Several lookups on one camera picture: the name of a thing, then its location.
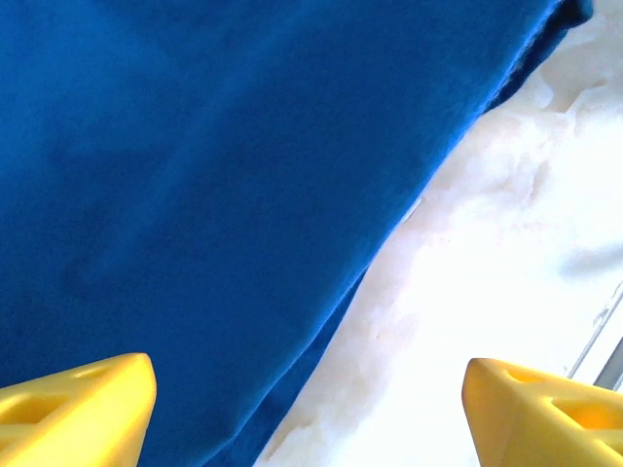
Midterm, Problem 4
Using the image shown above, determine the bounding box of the blue printed t-shirt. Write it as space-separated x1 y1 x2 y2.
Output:
0 0 596 467

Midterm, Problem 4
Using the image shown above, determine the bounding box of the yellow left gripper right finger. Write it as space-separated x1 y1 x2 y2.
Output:
460 358 623 467

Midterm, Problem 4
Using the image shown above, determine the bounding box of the aluminium table edge rail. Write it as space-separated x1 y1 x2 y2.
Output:
567 279 623 393

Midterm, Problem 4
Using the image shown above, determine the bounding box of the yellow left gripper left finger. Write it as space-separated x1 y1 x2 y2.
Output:
0 352 158 467

